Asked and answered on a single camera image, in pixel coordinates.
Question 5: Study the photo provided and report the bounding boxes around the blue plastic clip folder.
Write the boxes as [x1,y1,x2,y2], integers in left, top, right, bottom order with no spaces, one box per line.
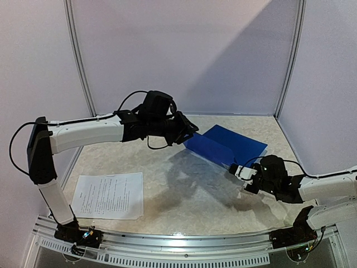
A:
[184,125,268,166]

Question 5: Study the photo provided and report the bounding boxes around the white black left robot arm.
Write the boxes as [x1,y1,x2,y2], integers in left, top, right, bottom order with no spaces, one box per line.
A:
[27,90,199,242]

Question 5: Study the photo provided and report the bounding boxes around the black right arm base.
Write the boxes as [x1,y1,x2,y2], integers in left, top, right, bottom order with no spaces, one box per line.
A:
[269,205,317,249]

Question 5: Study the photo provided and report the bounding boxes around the right aluminium corner post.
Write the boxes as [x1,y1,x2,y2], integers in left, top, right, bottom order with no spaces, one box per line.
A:
[274,0,306,121]

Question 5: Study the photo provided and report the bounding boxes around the printed white paper sheet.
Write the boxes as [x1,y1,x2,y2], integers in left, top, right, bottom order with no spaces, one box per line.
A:
[71,173,144,220]

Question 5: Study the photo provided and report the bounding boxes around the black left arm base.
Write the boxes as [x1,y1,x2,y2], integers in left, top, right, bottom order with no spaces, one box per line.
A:
[54,221,103,248]

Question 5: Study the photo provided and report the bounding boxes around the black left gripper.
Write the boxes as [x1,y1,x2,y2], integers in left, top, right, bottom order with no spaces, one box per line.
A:
[149,111,199,147]

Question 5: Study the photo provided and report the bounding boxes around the left aluminium corner post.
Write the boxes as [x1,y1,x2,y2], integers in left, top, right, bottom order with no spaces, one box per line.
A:
[64,0,97,116]

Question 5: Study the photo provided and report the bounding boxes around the aluminium corner post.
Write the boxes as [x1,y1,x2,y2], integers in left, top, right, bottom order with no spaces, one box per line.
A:
[274,0,306,121]
[64,0,97,116]

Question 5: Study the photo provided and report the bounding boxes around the aluminium front rail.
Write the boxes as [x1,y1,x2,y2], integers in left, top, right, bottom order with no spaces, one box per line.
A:
[25,216,349,267]

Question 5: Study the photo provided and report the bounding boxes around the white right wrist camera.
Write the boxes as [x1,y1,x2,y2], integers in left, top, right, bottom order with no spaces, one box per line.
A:
[228,164,257,184]

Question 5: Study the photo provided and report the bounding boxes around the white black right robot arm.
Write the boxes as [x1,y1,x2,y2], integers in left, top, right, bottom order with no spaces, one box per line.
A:
[235,155,356,243]

